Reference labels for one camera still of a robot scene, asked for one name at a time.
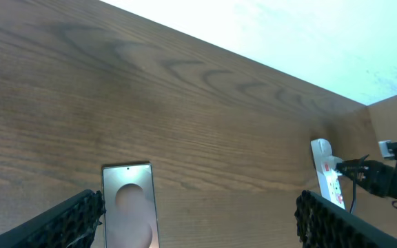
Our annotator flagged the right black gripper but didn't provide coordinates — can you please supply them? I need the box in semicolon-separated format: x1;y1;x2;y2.
335;160;396;198

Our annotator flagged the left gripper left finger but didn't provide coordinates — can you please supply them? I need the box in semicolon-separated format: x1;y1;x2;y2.
0;189;105;248

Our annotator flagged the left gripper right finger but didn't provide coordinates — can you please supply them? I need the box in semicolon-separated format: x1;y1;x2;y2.
294;191;397;248

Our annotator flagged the Galaxy S25 Ultra smartphone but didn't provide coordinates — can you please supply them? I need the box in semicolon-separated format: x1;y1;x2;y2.
101;161;160;248

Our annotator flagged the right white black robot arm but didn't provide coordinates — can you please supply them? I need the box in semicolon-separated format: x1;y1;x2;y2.
335;160;397;200

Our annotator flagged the white power strip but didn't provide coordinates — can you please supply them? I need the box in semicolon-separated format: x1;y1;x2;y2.
310;138;345;209

